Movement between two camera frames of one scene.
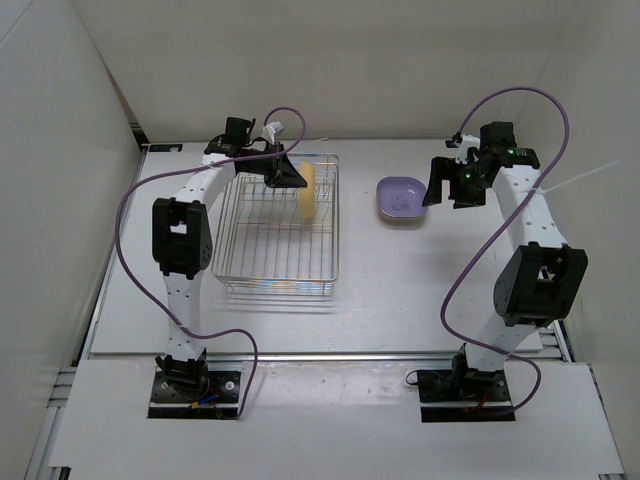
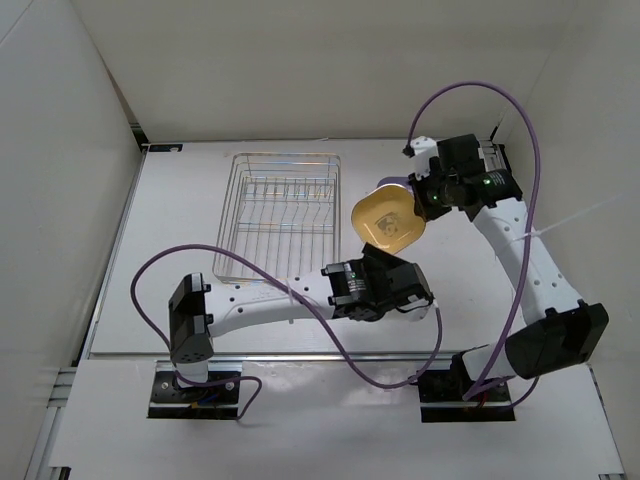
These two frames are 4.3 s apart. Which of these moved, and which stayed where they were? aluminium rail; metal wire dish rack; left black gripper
Moved: left black gripper
Stayed: aluminium rail; metal wire dish rack
